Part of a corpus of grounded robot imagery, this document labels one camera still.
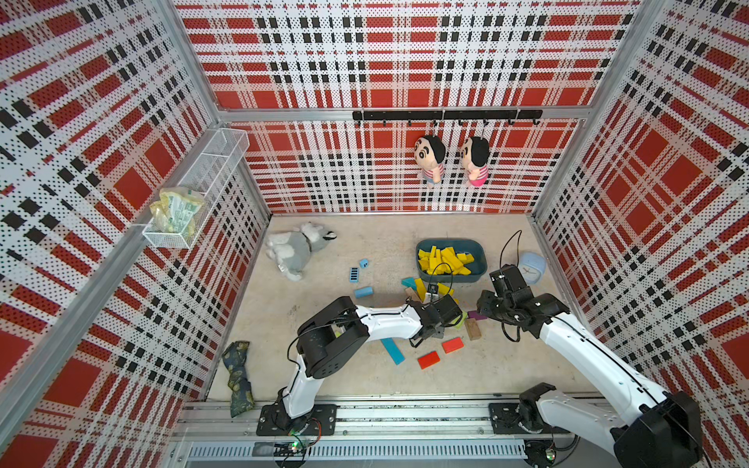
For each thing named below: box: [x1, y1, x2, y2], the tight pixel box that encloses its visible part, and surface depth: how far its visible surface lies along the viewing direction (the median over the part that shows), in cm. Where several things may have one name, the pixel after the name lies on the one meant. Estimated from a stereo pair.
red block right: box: [441, 336, 465, 354], surface depth 88 cm
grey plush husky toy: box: [265, 222, 338, 282], surface depth 102 cm
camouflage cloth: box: [222, 341, 256, 419], surface depth 80 cm
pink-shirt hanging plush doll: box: [461, 136, 491, 188], surface depth 97 cm
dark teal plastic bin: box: [415, 237, 488, 283], surface depth 105 cm
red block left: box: [417, 351, 441, 370], surface depth 86 cm
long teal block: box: [379, 337, 406, 366], surface depth 88 cm
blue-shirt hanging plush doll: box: [413, 134, 446, 185], surface depth 95 cm
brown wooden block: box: [464, 317, 482, 341], surface depth 90 cm
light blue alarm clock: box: [518, 251, 548, 285], surface depth 98 cm
